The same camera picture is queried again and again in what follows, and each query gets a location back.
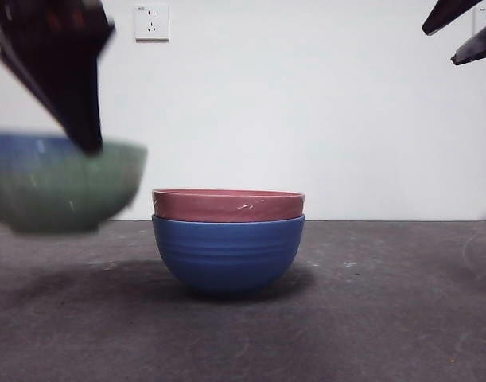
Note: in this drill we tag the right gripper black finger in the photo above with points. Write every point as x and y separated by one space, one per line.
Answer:
445 18
477 44

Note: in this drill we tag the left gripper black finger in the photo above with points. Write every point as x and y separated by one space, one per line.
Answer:
67 83

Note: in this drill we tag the green ribbed bowl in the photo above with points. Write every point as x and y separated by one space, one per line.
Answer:
67 191

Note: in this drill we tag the red ribbed bowl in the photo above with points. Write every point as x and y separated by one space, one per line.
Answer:
211 207

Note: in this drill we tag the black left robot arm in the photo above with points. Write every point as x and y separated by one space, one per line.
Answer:
32 20

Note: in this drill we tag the blue ribbed bowl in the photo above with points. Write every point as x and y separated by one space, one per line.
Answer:
226 258

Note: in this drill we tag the white wall socket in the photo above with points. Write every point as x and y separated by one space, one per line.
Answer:
152 23
480 20

